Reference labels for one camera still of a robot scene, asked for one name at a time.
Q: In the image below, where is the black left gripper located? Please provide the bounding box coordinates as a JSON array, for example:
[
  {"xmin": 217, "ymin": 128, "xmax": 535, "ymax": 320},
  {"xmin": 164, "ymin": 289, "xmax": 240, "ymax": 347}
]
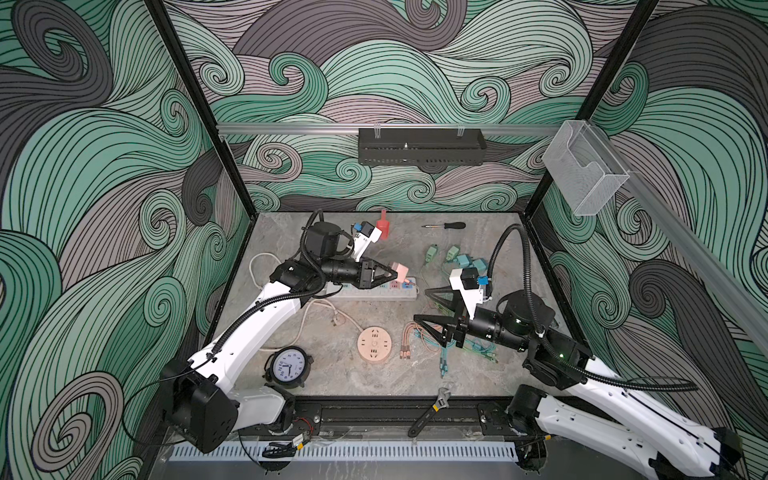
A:
[{"xmin": 320, "ymin": 256, "xmax": 396, "ymax": 292}]

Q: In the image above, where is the light green usb cable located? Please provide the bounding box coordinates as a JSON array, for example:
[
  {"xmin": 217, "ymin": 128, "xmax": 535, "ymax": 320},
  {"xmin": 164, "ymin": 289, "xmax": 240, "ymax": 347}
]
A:
[{"xmin": 419, "ymin": 257, "xmax": 469, "ymax": 307}]

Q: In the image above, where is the white multicolour power strip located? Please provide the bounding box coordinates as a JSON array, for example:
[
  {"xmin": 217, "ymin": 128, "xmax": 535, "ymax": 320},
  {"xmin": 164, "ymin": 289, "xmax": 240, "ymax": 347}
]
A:
[{"xmin": 326, "ymin": 277, "xmax": 419, "ymax": 302}]

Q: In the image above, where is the pink usb charger plug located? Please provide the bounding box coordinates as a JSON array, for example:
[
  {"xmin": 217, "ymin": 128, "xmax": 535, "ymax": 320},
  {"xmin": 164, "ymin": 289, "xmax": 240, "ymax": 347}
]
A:
[{"xmin": 391, "ymin": 262, "xmax": 409, "ymax": 283}]

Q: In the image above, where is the pink usb cable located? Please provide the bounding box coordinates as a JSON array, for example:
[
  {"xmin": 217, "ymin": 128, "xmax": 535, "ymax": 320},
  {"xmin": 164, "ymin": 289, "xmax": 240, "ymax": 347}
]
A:
[{"xmin": 399, "ymin": 277, "xmax": 445, "ymax": 361}]

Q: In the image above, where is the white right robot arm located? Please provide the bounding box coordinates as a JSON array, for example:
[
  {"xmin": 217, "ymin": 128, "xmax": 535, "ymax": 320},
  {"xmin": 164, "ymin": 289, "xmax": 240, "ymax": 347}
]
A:
[{"xmin": 413, "ymin": 224, "xmax": 743, "ymax": 479}]

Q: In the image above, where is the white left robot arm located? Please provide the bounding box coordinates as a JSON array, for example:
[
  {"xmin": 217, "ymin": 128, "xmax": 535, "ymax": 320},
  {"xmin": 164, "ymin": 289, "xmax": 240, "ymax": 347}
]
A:
[{"xmin": 159, "ymin": 211, "xmax": 398, "ymax": 453}]

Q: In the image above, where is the light green charger plug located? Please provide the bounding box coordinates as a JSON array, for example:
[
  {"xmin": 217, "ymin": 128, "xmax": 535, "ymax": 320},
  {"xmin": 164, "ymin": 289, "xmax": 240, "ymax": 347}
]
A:
[
  {"xmin": 445, "ymin": 245, "xmax": 460, "ymax": 263},
  {"xmin": 424, "ymin": 244, "xmax": 439, "ymax": 265}
]

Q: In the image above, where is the red plastic scoop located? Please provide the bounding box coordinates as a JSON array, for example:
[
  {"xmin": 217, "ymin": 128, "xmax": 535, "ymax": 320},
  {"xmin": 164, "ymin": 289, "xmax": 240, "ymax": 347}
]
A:
[{"xmin": 376, "ymin": 209, "xmax": 390, "ymax": 240}]

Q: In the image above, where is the round pink socket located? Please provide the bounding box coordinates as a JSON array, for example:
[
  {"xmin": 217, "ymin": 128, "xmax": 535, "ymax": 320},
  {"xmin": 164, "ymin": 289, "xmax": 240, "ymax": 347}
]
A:
[{"xmin": 356, "ymin": 326, "xmax": 392, "ymax": 364}]

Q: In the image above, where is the adjustable wrench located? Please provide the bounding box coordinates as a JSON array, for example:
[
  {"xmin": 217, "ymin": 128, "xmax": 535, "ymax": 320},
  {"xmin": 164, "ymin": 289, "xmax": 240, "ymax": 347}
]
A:
[{"xmin": 407, "ymin": 387, "xmax": 451, "ymax": 438}]

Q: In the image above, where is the black alarm clock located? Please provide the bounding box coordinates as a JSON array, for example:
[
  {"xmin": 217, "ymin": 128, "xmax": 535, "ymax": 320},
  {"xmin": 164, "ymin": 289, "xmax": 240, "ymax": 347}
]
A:
[{"xmin": 264, "ymin": 346, "xmax": 314, "ymax": 389}]

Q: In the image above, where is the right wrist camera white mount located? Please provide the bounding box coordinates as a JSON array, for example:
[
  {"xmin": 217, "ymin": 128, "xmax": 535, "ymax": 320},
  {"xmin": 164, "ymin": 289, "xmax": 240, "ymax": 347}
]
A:
[{"xmin": 449, "ymin": 267, "xmax": 491, "ymax": 320}]

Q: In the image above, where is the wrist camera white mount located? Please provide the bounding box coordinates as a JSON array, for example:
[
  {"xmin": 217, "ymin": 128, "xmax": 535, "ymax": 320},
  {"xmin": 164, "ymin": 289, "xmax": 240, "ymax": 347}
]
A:
[
  {"xmin": 449, "ymin": 267, "xmax": 491, "ymax": 320},
  {"xmin": 352, "ymin": 221, "xmax": 382, "ymax": 262}
]

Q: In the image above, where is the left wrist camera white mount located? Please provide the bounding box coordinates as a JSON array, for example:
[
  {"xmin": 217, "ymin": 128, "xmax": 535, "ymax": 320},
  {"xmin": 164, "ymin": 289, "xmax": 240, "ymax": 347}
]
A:
[{"xmin": 352, "ymin": 221, "xmax": 382, "ymax": 262}]

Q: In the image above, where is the black handle screwdriver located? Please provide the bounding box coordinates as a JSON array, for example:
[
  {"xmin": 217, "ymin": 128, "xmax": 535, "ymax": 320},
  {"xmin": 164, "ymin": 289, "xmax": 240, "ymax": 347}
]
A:
[{"xmin": 422, "ymin": 221, "xmax": 466, "ymax": 230}]

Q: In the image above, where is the black wall tray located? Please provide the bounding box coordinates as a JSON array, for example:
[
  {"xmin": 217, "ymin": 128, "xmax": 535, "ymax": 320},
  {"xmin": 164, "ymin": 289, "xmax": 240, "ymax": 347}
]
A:
[{"xmin": 357, "ymin": 127, "xmax": 488, "ymax": 173}]

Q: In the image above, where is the white slotted cable duct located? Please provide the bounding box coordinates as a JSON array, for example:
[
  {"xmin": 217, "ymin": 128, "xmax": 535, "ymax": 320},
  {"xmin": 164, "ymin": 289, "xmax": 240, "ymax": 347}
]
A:
[{"xmin": 169, "ymin": 440, "xmax": 518, "ymax": 463}]

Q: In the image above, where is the clear plastic wall holder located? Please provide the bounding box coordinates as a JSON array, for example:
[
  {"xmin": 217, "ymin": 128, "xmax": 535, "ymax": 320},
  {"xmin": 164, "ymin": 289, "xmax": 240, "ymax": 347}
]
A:
[{"xmin": 542, "ymin": 120, "xmax": 629, "ymax": 217}]

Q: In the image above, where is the aluminium rail back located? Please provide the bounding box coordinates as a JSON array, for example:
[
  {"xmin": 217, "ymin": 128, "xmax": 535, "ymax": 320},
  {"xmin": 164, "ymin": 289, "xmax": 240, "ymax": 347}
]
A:
[{"xmin": 217, "ymin": 122, "xmax": 560, "ymax": 137}]

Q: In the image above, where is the aluminium rail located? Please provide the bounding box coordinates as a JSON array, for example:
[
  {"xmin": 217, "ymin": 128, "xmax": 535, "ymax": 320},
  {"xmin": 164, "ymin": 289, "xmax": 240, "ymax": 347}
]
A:
[
  {"xmin": 217, "ymin": 122, "xmax": 560, "ymax": 137},
  {"xmin": 598, "ymin": 126, "xmax": 767, "ymax": 350}
]

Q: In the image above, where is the aluminium rail right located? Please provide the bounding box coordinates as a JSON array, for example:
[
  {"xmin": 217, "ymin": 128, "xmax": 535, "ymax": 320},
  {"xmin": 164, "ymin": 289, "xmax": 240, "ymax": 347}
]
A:
[{"xmin": 598, "ymin": 126, "xmax": 767, "ymax": 350}]

